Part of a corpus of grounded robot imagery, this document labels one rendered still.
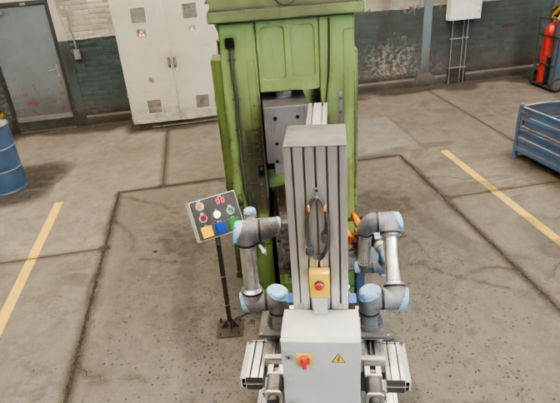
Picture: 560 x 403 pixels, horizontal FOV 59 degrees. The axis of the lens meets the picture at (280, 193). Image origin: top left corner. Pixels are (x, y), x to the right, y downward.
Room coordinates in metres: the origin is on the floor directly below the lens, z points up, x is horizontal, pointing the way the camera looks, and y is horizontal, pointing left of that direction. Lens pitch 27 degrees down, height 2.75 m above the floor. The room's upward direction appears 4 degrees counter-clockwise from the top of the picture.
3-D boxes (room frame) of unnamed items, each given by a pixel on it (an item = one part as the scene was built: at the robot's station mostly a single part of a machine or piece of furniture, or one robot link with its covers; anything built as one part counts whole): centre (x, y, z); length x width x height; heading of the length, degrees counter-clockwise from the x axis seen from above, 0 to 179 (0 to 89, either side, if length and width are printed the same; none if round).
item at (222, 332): (3.09, 0.48, 0.05); 0.22 x 0.22 x 0.09; 1
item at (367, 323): (2.13, -0.44, 0.87); 0.15 x 0.15 x 0.10
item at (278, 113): (3.39, -0.12, 1.56); 0.42 x 0.39 x 0.40; 1
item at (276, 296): (2.19, 0.06, 0.98); 0.13 x 0.12 x 0.14; 91
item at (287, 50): (3.54, -0.12, 2.06); 0.44 x 0.41 x 0.47; 1
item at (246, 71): (3.53, 0.22, 1.15); 0.44 x 0.26 x 2.30; 1
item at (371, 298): (2.13, -0.45, 0.98); 0.13 x 0.12 x 0.14; 85
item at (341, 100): (3.55, -0.45, 1.15); 0.44 x 0.26 x 2.30; 1
